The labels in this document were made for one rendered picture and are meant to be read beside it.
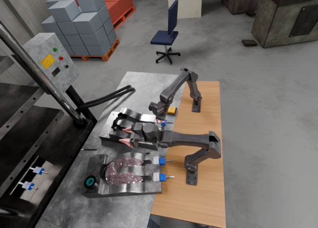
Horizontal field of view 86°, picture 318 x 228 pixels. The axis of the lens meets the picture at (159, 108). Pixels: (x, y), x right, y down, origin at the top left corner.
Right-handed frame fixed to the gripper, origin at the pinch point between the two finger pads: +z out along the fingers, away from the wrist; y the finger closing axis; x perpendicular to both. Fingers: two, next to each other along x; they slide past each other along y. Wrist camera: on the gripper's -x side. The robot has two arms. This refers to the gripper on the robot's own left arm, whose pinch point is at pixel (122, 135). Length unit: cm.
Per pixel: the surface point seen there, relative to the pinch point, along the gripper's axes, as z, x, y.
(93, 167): 27.8, 27.6, 10.6
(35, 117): 87, 13, -18
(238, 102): -92, 122, -134
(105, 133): 33, 32, -19
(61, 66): 71, -8, -56
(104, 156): 23.2, 27.7, 2.5
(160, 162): -15.9, 33.0, -0.1
